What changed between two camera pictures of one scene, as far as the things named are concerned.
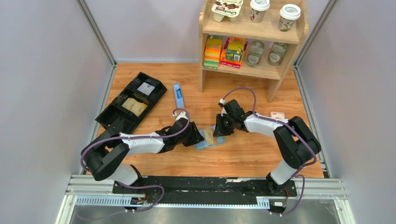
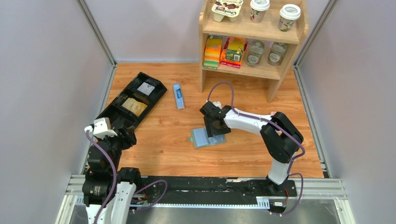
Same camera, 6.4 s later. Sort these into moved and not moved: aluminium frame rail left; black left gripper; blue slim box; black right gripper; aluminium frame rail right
Moved: black right gripper; black left gripper
Not moved: aluminium frame rail right; aluminium frame rail left; blue slim box
